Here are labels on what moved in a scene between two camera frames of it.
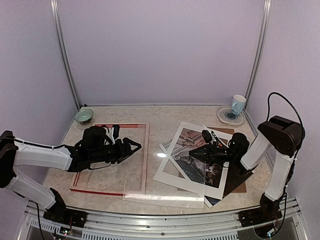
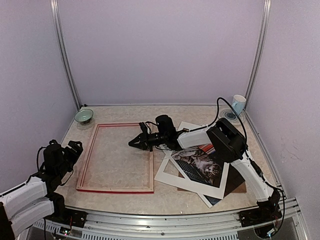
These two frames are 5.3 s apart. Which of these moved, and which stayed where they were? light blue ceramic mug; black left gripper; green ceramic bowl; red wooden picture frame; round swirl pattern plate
Moved: black left gripper; red wooden picture frame
Stayed: light blue ceramic mug; green ceramic bowl; round swirl pattern plate
